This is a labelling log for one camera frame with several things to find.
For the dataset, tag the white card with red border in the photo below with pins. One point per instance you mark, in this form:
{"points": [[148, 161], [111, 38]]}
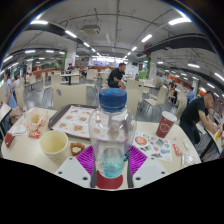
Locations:
{"points": [[19, 129]]}

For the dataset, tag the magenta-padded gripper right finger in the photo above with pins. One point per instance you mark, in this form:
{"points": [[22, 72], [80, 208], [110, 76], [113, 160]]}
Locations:
{"points": [[148, 168]]}

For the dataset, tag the white neighbouring dining table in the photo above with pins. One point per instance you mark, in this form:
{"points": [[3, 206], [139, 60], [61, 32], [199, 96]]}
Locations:
{"points": [[4, 111], [211, 140]]}

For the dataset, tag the ceiling air conditioner unit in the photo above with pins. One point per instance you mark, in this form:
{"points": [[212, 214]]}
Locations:
{"points": [[90, 29]]}

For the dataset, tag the red sauce packet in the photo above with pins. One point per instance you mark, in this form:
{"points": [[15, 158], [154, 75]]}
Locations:
{"points": [[177, 150], [34, 134]]}

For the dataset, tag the clear plastic food bag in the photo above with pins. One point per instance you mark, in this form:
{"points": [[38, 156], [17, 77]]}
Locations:
{"points": [[36, 120]]}

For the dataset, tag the beige dining chair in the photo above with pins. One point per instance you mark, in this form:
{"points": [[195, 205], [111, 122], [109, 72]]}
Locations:
{"points": [[134, 100], [20, 96], [69, 96]]}

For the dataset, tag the ceiling strip lights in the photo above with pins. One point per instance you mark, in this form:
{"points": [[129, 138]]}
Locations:
{"points": [[179, 21]]}

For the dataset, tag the clear blue-capped plastic bottle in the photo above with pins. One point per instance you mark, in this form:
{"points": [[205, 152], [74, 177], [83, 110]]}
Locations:
{"points": [[112, 133]]}

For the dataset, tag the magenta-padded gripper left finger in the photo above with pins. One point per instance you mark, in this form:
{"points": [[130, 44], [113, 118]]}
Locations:
{"points": [[75, 168]]}

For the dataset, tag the red paper cup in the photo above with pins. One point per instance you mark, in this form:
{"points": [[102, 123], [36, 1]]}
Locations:
{"points": [[165, 126]]}

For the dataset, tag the printed paper flyer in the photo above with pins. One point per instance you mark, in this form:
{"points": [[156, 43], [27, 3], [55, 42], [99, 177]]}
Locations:
{"points": [[153, 146]]}

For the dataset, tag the red table card stand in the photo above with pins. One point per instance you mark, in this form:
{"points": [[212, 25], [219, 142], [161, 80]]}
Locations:
{"points": [[9, 140]]}

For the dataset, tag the brown tray with paper liner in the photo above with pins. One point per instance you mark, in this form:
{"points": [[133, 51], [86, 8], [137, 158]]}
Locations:
{"points": [[71, 121]]}

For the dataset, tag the group of beige chairs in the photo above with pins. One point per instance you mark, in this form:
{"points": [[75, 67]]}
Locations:
{"points": [[160, 95]]}

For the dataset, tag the pink bag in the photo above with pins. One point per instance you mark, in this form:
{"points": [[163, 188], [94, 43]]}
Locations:
{"points": [[15, 115]]}

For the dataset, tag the person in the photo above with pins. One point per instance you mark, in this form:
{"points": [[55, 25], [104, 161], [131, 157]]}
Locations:
{"points": [[10, 91], [190, 95], [195, 111], [115, 76], [69, 69]]}

